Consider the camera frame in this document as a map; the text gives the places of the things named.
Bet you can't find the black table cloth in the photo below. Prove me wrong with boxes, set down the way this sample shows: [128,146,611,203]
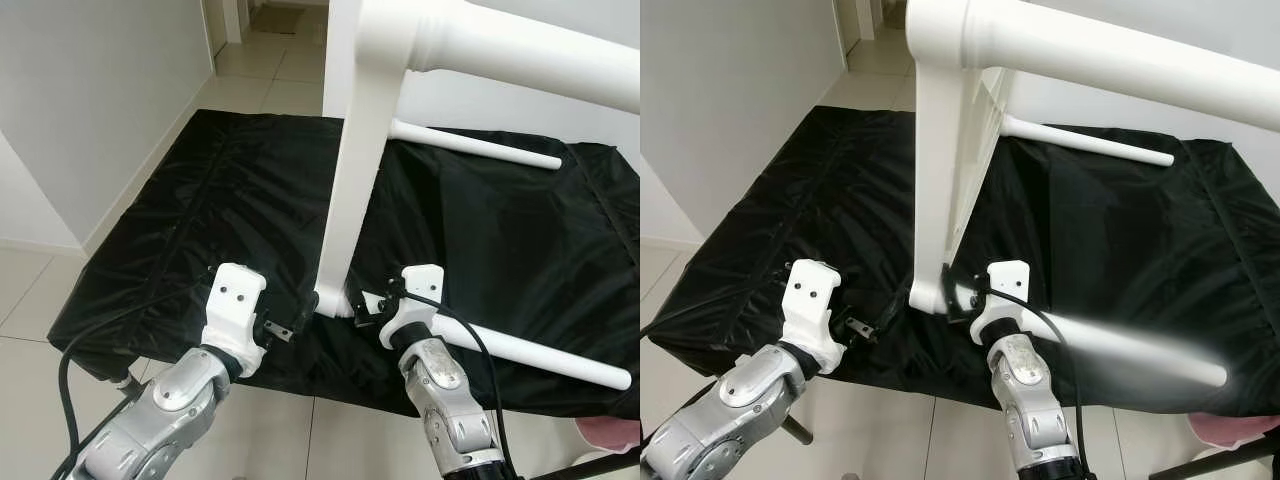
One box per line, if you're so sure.
[640,105,1280,416]
[48,108,641,419]

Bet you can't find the pink seat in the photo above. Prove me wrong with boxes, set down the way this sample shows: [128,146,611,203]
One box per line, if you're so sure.
[1188,412,1280,451]
[578,418,641,456]

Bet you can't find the black metal bar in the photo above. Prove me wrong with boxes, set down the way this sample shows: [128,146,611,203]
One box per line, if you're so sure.
[540,455,641,480]
[1150,440,1280,480]

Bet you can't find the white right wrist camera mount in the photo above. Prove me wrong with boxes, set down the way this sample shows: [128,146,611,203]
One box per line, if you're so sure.
[378,264,446,351]
[968,260,1033,346]

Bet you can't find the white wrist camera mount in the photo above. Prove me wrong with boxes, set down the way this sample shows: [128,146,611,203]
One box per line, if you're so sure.
[203,263,269,379]
[378,264,446,351]
[783,258,846,376]
[968,260,1033,346]

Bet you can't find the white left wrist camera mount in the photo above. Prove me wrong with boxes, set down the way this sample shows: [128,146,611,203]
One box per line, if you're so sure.
[203,263,269,379]
[783,258,846,376]

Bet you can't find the beige door frame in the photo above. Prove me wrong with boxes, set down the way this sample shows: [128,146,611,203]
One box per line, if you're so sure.
[840,0,881,41]
[203,0,246,46]

